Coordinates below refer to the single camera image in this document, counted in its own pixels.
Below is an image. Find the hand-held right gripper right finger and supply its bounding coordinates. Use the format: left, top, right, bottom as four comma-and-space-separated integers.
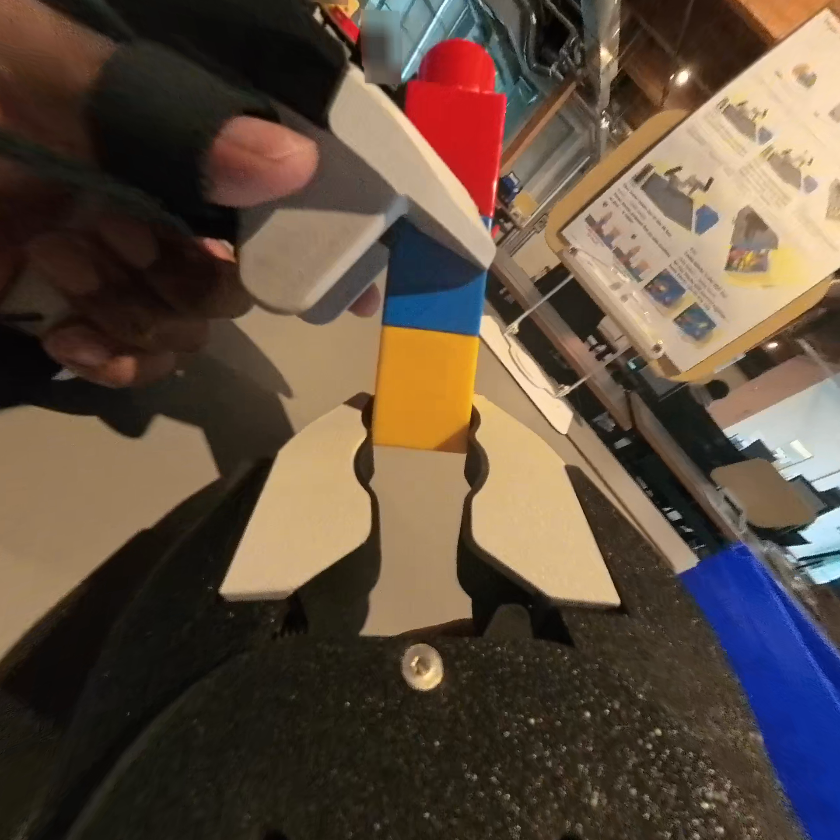
459, 395, 622, 610

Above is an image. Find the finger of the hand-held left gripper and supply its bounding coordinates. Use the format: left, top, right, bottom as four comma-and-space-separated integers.
327, 62, 497, 271
238, 193, 409, 327

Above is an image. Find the white clipboard stand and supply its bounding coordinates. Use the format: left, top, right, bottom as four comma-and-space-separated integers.
505, 246, 665, 403

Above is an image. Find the long brown workbench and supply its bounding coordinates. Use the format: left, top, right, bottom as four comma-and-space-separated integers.
626, 390, 749, 559
492, 256, 634, 427

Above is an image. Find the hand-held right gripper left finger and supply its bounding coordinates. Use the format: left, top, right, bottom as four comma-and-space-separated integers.
218, 392, 382, 603

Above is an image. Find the yellow mega block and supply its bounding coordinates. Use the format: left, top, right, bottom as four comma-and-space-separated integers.
373, 326, 482, 454

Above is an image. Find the wooden clipboard with instruction sheet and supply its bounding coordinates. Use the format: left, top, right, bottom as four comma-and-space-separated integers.
545, 0, 840, 385

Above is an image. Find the red mega block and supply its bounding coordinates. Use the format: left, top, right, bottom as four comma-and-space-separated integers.
403, 39, 508, 221

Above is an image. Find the large blue plastic bin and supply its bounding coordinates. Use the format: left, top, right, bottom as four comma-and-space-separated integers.
678, 541, 840, 840

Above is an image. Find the white desk mat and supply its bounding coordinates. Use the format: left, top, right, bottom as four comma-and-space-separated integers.
479, 315, 576, 435

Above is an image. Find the blue mega block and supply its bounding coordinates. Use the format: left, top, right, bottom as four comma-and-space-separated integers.
381, 213, 491, 339

